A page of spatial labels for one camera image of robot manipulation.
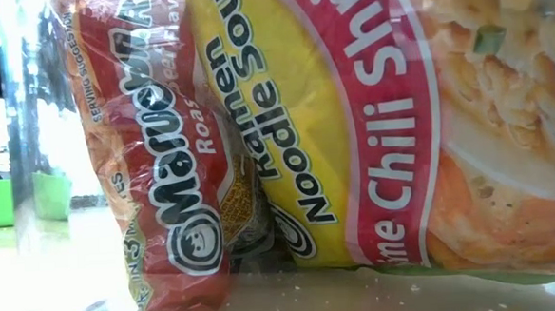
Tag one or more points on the lime chili shrimp ramen packet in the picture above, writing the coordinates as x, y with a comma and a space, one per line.
375, 122

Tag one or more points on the clear plastic storage bin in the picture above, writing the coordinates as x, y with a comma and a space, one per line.
314, 306

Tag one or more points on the red roast beef ramen packet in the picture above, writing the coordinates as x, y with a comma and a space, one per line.
162, 133

